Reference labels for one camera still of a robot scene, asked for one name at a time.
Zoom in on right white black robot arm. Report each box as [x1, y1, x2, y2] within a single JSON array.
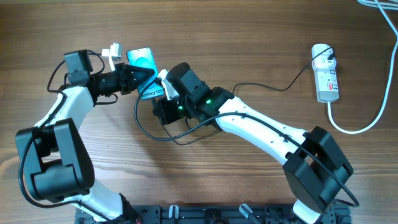
[[154, 62, 353, 223]]

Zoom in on white power strip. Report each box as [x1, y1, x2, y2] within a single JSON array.
[[314, 68, 340, 103]]

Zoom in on black mounting rail base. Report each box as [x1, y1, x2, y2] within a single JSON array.
[[74, 203, 352, 224]]

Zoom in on blue Galaxy smartphone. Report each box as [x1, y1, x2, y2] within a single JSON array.
[[126, 47, 164, 100]]

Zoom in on white power strip cord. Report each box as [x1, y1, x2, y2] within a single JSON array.
[[326, 0, 398, 135]]

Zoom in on black USB charging cable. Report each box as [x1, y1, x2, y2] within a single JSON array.
[[150, 46, 336, 146]]

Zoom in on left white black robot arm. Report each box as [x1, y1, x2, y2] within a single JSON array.
[[15, 50, 155, 223]]

